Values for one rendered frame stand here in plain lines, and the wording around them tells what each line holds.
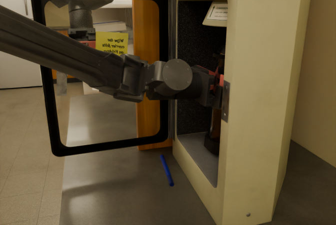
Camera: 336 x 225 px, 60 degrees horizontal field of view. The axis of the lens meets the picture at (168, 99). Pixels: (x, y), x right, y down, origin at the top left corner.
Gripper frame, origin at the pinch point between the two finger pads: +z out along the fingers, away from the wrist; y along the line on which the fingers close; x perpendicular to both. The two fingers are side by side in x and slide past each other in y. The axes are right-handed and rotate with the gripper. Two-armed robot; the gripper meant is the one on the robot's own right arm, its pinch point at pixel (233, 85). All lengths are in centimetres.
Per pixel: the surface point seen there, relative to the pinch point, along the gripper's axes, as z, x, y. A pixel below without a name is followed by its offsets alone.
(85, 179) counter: -31.1, 26.7, 12.1
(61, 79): -36.1, 1.7, 14.0
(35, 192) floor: -57, 120, 159
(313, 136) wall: 35.8, 18.2, 7.5
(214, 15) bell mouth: -8.6, -14.5, -3.6
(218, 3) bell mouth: -7.9, -16.7, -3.4
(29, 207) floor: -60, 121, 142
